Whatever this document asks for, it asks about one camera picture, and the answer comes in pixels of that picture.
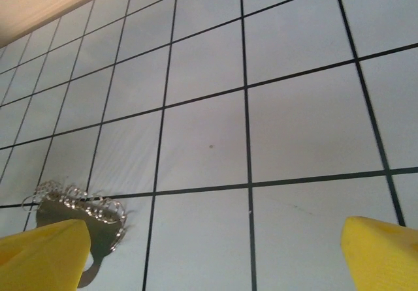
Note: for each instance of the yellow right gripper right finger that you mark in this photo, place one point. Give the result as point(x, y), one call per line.
point(382, 258)

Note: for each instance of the white grid table mat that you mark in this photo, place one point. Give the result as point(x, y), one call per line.
point(294, 108)

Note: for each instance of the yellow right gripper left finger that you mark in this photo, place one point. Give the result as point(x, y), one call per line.
point(42, 258)

